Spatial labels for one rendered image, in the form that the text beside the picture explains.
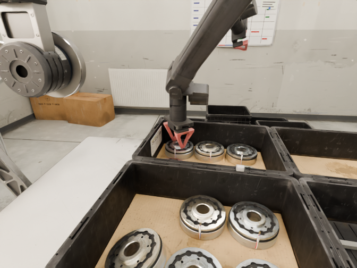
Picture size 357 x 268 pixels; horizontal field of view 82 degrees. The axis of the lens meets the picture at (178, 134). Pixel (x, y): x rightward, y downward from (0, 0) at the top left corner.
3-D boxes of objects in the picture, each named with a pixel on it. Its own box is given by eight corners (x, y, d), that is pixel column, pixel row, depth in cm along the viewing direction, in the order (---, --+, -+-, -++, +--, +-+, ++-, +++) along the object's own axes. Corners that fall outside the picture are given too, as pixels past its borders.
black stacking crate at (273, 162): (134, 194, 59) (130, 159, 54) (161, 145, 85) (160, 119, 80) (283, 215, 52) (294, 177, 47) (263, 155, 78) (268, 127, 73)
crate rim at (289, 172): (129, 165, 54) (129, 158, 53) (160, 124, 81) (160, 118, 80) (293, 184, 47) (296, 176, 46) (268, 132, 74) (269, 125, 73)
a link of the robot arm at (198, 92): (170, 64, 61) (168, 87, 57) (210, 64, 59) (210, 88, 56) (174, 89, 71) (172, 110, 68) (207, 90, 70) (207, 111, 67)
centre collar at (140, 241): (113, 264, 35) (112, 261, 34) (127, 240, 39) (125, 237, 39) (139, 264, 33) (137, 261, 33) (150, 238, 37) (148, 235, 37)
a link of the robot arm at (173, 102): (170, 83, 68) (167, 87, 63) (190, 83, 67) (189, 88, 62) (170, 103, 71) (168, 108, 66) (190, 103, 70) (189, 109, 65)
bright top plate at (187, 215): (176, 226, 43) (176, 224, 43) (184, 194, 52) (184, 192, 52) (225, 235, 41) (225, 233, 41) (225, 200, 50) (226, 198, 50)
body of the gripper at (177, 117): (179, 117, 76) (179, 98, 73) (194, 127, 68) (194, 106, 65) (163, 120, 74) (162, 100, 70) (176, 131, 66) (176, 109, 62)
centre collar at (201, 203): (189, 217, 44) (190, 215, 44) (193, 201, 49) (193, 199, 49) (213, 221, 44) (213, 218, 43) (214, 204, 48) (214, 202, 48)
